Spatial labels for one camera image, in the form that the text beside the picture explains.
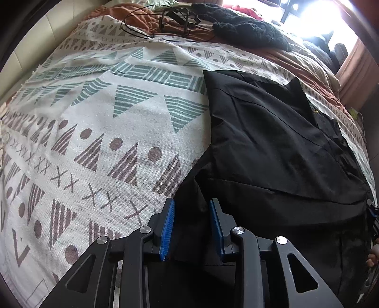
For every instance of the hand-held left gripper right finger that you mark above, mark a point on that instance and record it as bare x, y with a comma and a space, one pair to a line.
215, 228

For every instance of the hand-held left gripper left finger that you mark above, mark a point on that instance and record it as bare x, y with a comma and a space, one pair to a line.
167, 228

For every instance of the black garment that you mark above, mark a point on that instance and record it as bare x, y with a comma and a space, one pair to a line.
266, 148

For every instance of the pile of dark clothes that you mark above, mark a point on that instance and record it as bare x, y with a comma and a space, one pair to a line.
322, 50

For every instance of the person's right hand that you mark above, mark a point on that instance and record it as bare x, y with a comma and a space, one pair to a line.
374, 254

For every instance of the patterned white blanket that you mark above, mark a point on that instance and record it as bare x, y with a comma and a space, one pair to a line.
103, 124

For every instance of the cream bed cover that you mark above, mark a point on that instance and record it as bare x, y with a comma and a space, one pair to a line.
316, 68

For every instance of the black knitted cloth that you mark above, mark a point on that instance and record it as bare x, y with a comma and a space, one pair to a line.
251, 29

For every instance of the red cloth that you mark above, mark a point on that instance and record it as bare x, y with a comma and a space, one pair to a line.
253, 13

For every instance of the beige padded headboard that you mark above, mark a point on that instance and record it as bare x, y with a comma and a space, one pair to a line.
26, 50

